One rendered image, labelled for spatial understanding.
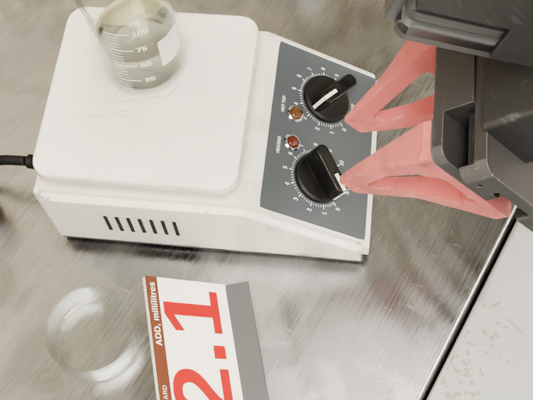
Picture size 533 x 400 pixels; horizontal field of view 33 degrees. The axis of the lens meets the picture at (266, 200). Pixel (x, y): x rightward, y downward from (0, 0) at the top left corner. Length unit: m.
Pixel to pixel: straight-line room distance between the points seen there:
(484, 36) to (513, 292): 0.27
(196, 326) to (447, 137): 0.22
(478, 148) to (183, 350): 0.24
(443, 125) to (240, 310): 0.22
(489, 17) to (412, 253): 0.28
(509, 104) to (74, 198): 0.27
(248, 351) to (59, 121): 0.18
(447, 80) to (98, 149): 0.22
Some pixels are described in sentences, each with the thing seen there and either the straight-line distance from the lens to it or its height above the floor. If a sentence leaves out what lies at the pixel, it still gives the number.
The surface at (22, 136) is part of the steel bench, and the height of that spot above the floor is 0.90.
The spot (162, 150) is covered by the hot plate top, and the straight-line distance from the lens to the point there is 0.52.
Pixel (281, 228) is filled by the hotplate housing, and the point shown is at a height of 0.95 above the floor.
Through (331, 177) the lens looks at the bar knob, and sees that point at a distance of 0.54.
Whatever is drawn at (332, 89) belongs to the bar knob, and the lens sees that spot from 0.56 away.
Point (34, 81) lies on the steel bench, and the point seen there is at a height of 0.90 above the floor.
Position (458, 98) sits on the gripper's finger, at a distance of 0.39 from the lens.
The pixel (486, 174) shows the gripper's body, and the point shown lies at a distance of 0.37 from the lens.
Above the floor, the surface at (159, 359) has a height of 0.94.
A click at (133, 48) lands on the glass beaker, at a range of 0.50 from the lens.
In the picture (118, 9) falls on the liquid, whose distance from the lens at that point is 0.54.
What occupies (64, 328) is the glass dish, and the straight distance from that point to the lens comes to 0.58.
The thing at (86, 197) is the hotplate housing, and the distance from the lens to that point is 0.54.
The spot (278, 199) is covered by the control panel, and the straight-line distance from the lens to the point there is 0.53.
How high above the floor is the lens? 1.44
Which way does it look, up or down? 64 degrees down
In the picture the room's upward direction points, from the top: 6 degrees counter-clockwise
